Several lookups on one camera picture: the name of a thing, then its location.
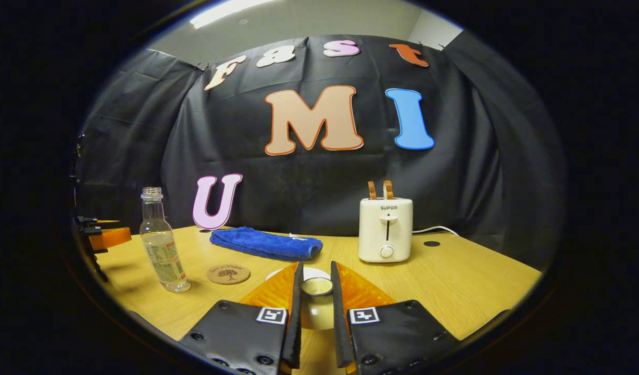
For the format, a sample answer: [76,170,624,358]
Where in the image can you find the cream toaster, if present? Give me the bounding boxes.
[358,197,414,263]

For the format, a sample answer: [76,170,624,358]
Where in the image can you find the blue towel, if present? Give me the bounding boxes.
[210,227,323,261]

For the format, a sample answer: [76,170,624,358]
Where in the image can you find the black backdrop cloth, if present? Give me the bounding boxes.
[74,34,567,271]

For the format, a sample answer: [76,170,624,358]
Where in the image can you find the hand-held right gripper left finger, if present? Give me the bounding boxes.
[179,261,305,375]

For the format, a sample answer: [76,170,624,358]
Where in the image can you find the white ceramic teacup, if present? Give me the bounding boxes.
[266,267,331,282]

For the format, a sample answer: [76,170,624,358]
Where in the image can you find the white power cable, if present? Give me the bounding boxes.
[412,226,460,238]

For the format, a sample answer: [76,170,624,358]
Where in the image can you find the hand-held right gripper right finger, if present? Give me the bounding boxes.
[330,260,460,375]

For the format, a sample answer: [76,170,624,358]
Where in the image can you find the white teacup lid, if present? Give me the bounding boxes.
[300,278,335,331]

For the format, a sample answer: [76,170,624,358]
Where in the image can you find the clear plastic water bottle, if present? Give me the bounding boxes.
[140,187,191,293]

